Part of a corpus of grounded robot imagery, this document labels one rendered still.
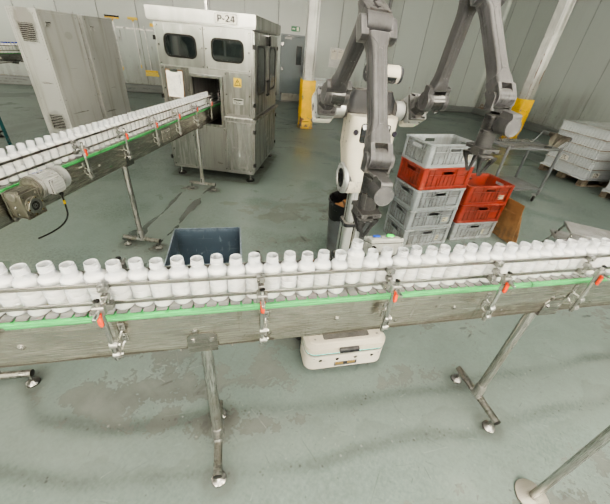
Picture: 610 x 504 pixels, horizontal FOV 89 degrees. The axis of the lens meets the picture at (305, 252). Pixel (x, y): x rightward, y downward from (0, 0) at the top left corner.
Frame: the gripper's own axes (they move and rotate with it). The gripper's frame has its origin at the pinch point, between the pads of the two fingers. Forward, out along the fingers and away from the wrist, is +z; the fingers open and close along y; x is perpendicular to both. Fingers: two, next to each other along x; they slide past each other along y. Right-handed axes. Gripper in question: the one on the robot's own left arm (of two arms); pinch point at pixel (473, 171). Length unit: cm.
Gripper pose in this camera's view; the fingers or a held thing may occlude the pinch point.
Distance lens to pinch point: 134.2
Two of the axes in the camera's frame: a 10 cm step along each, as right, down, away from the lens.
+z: -0.7, 8.3, 5.5
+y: -2.0, -5.5, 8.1
